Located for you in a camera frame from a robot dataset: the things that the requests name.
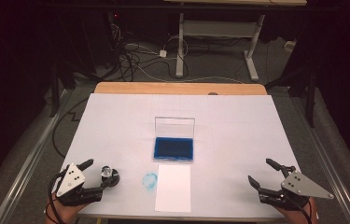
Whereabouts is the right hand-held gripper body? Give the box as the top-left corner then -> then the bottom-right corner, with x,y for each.
258,169 -> 335,209

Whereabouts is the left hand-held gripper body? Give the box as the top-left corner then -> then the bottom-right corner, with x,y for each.
55,162 -> 104,207

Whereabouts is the black stamp with crystal knob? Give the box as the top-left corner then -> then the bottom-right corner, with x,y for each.
100,165 -> 121,188

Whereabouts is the white paper sheet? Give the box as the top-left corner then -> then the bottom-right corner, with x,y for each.
154,163 -> 192,214

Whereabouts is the blue ink pad case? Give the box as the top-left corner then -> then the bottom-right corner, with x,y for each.
152,116 -> 196,163

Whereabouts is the person's right hand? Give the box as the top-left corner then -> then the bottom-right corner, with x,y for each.
274,197 -> 319,224

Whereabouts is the person's left hand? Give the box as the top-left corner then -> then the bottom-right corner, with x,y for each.
45,193 -> 87,224

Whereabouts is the black metal stand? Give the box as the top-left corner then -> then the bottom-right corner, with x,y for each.
304,69 -> 318,129
49,60 -> 61,119

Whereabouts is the wooden table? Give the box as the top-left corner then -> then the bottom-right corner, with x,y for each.
77,81 -> 290,223

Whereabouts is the dark curtain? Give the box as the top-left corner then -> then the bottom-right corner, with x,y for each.
287,0 -> 350,178

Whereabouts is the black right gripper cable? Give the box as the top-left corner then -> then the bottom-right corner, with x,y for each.
283,192 -> 313,224

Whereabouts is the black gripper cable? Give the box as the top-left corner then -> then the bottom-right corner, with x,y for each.
283,192 -> 313,224
47,170 -> 70,224

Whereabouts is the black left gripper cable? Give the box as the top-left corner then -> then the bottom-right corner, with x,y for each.
47,170 -> 70,224

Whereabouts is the aluminium floor rail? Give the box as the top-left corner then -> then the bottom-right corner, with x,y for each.
0,89 -> 73,224
288,91 -> 350,224

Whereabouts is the black floor cable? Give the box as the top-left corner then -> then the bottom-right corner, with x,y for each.
51,97 -> 91,159

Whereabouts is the tangle of black floor cables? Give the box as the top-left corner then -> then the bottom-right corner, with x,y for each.
108,27 -> 190,82

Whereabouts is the white metal-frame desk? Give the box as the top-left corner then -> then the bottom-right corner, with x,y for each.
162,0 -> 308,83

